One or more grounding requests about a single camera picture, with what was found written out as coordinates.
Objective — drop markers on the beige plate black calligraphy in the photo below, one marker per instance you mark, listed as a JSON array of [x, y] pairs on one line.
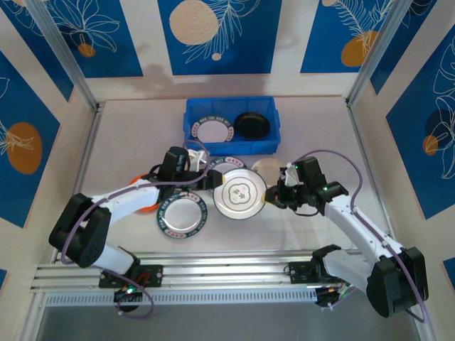
[[266, 167]]

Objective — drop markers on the aluminium base beam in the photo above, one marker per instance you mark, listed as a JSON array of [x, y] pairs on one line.
[[227, 270]]

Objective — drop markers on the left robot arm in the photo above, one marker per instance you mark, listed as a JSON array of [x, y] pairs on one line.
[[124, 199]]

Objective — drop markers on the blue plastic bin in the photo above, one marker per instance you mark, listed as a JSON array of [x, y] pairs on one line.
[[263, 147]]

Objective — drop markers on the orange rimmed plate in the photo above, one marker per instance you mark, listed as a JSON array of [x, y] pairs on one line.
[[145, 209]]

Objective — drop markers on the aluminium frame post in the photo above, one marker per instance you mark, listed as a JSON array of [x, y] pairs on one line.
[[373, 53], [64, 53]]

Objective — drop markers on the white plate grey emblem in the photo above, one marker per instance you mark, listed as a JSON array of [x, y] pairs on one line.
[[238, 209]]

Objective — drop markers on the green rimmed white plate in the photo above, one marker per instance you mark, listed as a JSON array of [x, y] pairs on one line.
[[182, 216], [231, 161], [212, 130]]

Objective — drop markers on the aluminium side rail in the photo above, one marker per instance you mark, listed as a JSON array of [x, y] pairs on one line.
[[79, 177], [374, 177]]

